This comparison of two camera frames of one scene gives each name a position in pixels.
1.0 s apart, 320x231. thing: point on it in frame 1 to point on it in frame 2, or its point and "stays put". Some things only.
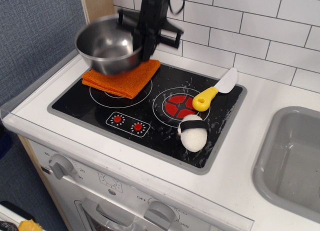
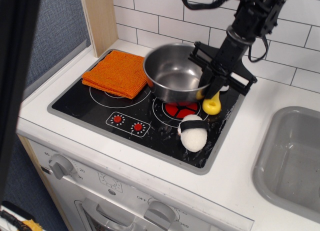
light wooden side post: [97, 4] stays put
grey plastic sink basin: [287, 173] stays put
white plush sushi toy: [193, 131] stays put
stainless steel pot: [107, 44] to [170, 76]
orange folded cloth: [127, 85] stays put
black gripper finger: [149, 43] to [214, 85]
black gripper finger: [138, 40] to [207, 74]
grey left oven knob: [60, 165] stays put
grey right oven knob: [160, 214] stays put
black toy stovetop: [149, 122] stays put
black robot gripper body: [151, 24] to [227, 61]
